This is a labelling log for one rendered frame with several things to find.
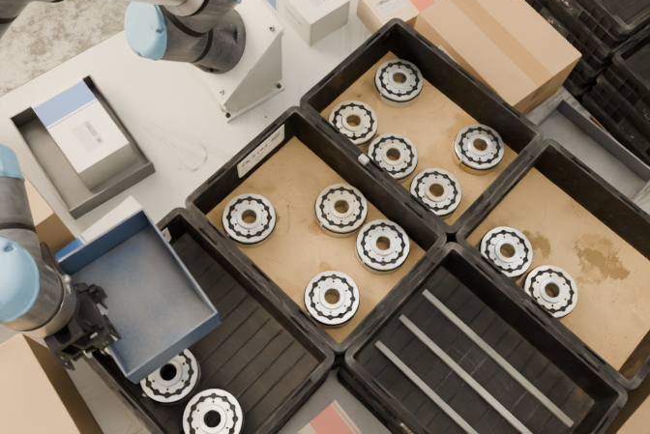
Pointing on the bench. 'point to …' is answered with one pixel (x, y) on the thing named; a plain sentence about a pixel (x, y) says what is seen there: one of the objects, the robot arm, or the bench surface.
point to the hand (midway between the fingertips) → (92, 321)
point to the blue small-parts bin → (143, 294)
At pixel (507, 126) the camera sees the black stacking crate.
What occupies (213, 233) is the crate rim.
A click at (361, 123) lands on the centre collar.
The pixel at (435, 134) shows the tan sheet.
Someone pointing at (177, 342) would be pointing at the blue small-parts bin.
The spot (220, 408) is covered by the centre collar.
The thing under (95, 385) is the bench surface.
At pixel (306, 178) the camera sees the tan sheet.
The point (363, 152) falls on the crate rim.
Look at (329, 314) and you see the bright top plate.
